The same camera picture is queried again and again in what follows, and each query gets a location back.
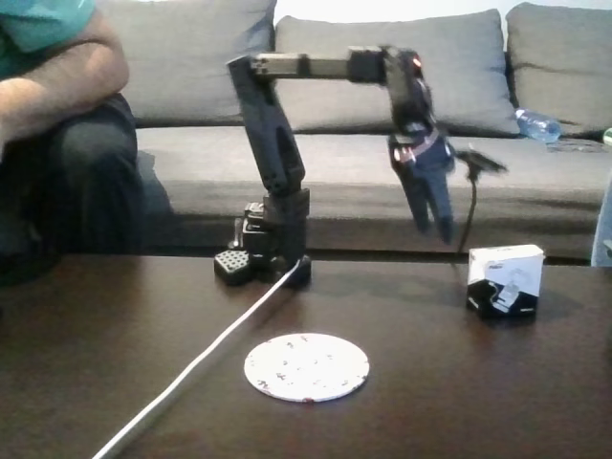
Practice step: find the black and white servo box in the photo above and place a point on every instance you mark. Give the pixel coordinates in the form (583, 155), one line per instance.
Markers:
(504, 284)

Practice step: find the grey sofa back cushion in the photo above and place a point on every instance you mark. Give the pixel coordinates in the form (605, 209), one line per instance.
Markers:
(334, 105)
(559, 57)
(191, 57)

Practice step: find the grey sofa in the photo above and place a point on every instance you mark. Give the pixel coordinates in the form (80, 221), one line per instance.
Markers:
(526, 191)

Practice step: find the clear plastic water bottle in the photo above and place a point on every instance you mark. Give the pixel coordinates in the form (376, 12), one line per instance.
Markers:
(538, 124)

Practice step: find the dark flat magazine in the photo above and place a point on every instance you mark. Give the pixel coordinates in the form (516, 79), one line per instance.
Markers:
(576, 146)

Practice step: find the person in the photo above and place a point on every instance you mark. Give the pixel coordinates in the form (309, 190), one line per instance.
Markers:
(72, 191)
(602, 225)

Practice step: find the green object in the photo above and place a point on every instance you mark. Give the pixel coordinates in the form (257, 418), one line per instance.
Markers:
(608, 135)

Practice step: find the black perforated table clamp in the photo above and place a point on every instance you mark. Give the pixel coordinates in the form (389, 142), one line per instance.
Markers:
(231, 268)

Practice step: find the round white speckled coaster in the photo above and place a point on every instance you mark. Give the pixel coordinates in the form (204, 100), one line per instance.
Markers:
(306, 368)

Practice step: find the black camera box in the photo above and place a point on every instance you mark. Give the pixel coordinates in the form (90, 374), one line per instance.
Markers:
(480, 161)

